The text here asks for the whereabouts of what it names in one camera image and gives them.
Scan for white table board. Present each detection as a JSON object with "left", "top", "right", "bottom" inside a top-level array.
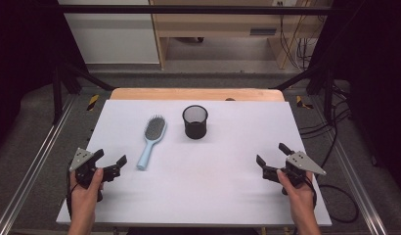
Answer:
[{"left": 56, "top": 99, "right": 334, "bottom": 228}]

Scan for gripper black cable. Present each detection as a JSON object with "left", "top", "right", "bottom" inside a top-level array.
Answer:
[
  {"left": 66, "top": 168, "right": 83, "bottom": 220},
  {"left": 304, "top": 175, "right": 319, "bottom": 212}
]

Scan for right yellow clamp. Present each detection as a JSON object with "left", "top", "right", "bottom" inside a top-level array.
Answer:
[{"left": 295, "top": 95, "right": 315, "bottom": 111}]

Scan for person's left hand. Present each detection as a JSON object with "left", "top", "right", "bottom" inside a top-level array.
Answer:
[{"left": 68, "top": 167, "right": 105, "bottom": 220}]

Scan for left yellow clamp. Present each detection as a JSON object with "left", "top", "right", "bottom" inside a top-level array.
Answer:
[{"left": 86, "top": 94, "right": 101, "bottom": 112}]

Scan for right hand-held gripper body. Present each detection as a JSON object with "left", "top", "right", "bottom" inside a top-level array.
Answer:
[{"left": 261, "top": 150, "right": 328, "bottom": 196}]

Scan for wooden desk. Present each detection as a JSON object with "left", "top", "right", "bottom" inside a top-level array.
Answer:
[{"left": 149, "top": 0, "right": 322, "bottom": 71}]

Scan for wooden table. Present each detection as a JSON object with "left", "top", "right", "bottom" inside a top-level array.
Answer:
[{"left": 110, "top": 87, "right": 286, "bottom": 103}]

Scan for aluminium rail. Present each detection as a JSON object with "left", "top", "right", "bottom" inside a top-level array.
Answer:
[
  {"left": 310, "top": 96, "right": 390, "bottom": 235},
  {"left": 0, "top": 94, "right": 78, "bottom": 235}
]

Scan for person's right hand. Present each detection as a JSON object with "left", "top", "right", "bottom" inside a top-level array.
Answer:
[{"left": 276, "top": 168, "right": 318, "bottom": 220}]

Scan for hanging cable bundle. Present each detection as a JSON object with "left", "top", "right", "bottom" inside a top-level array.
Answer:
[{"left": 277, "top": 0, "right": 320, "bottom": 71}]

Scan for light blue hairbrush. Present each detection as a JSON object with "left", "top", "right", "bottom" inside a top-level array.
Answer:
[{"left": 136, "top": 114, "right": 168, "bottom": 171}]

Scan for black horizontal frame bar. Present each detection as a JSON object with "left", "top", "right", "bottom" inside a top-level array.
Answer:
[{"left": 56, "top": 4, "right": 334, "bottom": 16}]

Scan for yellow clamp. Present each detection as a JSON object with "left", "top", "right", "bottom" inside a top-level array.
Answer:
[
  {"left": 86, "top": 94, "right": 101, "bottom": 112},
  {"left": 295, "top": 95, "right": 315, "bottom": 111}
]

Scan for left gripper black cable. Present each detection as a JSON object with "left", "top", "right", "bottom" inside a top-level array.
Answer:
[{"left": 66, "top": 168, "right": 83, "bottom": 220}]

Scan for black mesh pen holder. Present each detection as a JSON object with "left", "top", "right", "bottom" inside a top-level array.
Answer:
[{"left": 182, "top": 104, "right": 209, "bottom": 140}]

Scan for black curtain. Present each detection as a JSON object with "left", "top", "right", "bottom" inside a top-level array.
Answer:
[
  {"left": 0, "top": 0, "right": 90, "bottom": 155},
  {"left": 307, "top": 0, "right": 401, "bottom": 190}
]

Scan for white cabinet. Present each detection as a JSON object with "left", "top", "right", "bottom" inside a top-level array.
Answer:
[{"left": 57, "top": 0, "right": 161, "bottom": 66}]

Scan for black metal stand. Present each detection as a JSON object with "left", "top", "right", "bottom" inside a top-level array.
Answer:
[
  {"left": 272, "top": 62, "right": 336, "bottom": 125},
  {"left": 51, "top": 60, "right": 116, "bottom": 125}
]

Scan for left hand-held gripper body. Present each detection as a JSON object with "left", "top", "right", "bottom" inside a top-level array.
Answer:
[{"left": 68, "top": 147, "right": 122, "bottom": 203}]

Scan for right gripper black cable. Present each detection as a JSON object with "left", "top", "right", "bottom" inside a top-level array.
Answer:
[{"left": 304, "top": 175, "right": 319, "bottom": 212}]

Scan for black floor cables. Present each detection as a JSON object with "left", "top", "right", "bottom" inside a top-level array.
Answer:
[{"left": 298, "top": 82, "right": 360, "bottom": 225}]

